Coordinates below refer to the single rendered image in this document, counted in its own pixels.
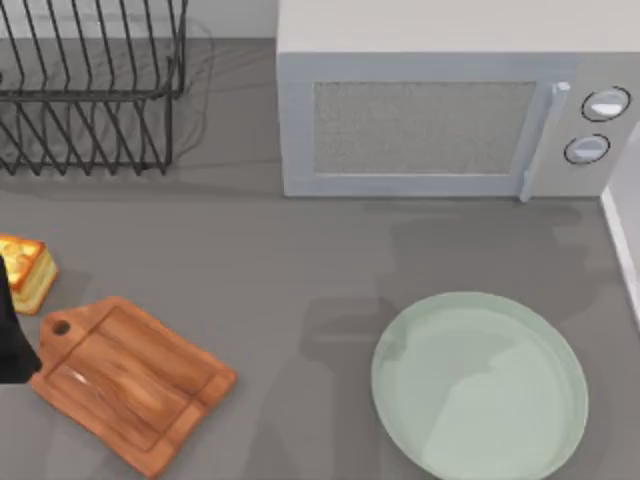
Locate microwave oven door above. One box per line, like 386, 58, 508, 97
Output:
277, 51, 571, 199

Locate pale green round plate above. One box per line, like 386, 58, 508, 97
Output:
370, 291, 590, 480

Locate pale microwave oven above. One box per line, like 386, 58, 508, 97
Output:
275, 0, 640, 203

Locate wooden cutting board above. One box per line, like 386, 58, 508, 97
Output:
30, 295, 239, 478

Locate small round microwave knob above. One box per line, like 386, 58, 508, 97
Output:
563, 133, 611, 165

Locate golden bread slice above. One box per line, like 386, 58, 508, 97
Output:
0, 235, 60, 317

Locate large round microwave knob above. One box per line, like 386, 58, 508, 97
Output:
581, 85, 632, 123

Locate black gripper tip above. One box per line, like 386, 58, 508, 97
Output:
0, 255, 43, 385

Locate pale microwave door handle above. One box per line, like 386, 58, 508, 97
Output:
517, 81, 571, 204

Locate black wire dish rack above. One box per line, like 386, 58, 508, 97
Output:
0, 0, 190, 177

